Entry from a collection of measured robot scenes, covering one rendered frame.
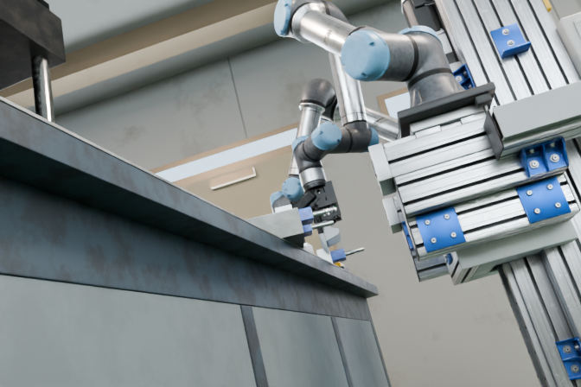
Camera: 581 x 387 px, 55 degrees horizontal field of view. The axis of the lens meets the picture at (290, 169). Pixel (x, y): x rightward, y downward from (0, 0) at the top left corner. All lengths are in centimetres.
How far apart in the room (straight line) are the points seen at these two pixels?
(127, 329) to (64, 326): 10
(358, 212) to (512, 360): 136
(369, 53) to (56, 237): 91
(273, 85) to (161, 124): 98
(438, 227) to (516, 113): 30
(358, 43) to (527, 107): 40
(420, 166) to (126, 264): 80
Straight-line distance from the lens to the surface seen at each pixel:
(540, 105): 123
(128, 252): 68
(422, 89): 137
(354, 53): 135
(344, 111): 166
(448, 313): 388
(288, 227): 112
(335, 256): 157
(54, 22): 231
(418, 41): 141
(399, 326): 388
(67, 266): 58
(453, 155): 130
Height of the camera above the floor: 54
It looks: 20 degrees up
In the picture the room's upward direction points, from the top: 15 degrees counter-clockwise
